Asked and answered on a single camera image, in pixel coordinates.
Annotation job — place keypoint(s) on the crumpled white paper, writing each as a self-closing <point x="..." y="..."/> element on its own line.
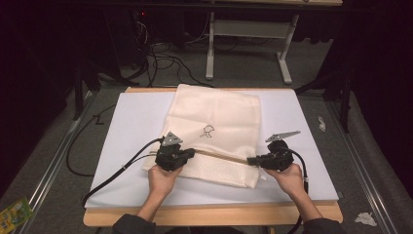
<point x="365" y="218"/>

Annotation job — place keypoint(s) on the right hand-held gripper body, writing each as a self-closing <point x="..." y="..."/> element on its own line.
<point x="279" y="157"/>

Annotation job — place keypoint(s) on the white foam board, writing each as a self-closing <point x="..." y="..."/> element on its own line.
<point x="136" y="130"/>

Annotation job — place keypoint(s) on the cream mesh laundry bag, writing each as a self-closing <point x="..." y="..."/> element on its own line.
<point x="220" y="130"/>

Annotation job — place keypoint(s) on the metal floor rail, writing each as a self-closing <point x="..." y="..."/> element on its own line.
<point x="360" y="169"/>
<point x="55" y="162"/>

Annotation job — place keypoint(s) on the person's left hand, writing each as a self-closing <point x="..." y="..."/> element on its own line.
<point x="162" y="182"/>

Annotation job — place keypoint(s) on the small white scrap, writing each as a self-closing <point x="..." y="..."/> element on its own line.
<point x="321" y="124"/>

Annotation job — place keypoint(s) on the black stand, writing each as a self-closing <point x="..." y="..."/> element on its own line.
<point x="82" y="84"/>
<point x="341" y="94"/>

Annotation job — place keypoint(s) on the person's right hand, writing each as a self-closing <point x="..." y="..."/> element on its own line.
<point x="289" y="182"/>

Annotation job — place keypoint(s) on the wooden table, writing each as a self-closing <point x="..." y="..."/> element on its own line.
<point x="227" y="214"/>

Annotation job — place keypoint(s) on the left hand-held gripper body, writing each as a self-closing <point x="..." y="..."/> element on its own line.
<point x="170" y="156"/>

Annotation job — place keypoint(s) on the green yellow packet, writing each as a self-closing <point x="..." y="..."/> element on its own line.
<point x="14" y="215"/>

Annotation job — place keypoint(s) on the white metal desk frame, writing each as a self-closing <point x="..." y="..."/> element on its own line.
<point x="250" y="32"/>

